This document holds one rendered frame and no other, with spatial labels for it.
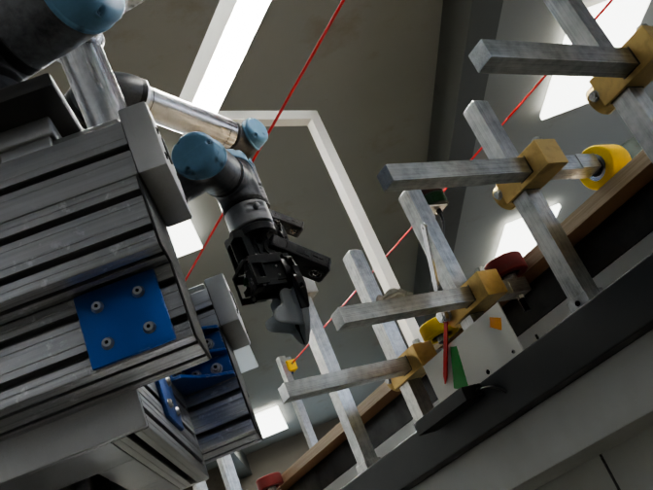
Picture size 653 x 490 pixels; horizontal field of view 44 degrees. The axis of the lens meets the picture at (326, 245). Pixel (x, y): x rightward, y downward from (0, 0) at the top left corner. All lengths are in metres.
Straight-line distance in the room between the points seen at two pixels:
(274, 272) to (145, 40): 3.20
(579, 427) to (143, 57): 3.50
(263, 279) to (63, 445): 0.45
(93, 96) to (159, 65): 3.16
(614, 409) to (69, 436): 0.82
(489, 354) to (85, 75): 0.85
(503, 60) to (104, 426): 0.64
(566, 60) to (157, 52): 3.52
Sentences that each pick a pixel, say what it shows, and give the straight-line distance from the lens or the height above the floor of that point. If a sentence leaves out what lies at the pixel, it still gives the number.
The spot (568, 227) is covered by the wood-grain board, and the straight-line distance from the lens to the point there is 1.55.
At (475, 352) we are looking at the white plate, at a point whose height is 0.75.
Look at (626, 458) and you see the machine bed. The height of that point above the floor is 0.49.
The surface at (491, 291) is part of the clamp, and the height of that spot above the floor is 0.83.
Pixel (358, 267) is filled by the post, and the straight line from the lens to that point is 1.78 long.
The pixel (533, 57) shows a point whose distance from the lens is 1.08.
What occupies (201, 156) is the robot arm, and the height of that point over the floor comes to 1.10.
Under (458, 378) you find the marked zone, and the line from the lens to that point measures 1.56.
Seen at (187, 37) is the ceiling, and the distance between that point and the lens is 4.46.
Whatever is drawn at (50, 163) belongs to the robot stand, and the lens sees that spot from 0.94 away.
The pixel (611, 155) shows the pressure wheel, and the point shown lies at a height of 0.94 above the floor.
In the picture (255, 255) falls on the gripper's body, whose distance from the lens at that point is 1.28.
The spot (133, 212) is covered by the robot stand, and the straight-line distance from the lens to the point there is 0.87.
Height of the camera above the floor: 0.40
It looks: 24 degrees up
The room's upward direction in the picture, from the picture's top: 24 degrees counter-clockwise
